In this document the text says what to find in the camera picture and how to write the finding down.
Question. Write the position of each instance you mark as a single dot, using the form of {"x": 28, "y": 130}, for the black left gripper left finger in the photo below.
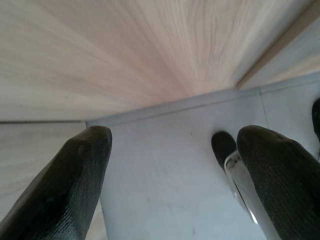
{"x": 62, "y": 190}

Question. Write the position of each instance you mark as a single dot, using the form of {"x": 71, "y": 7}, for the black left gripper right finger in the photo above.
{"x": 285, "y": 190}

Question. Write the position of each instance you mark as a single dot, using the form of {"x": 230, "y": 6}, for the black robot right foot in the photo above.
{"x": 316, "y": 120}

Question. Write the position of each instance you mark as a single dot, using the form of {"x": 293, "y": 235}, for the light wood cabinet door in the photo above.
{"x": 125, "y": 55}

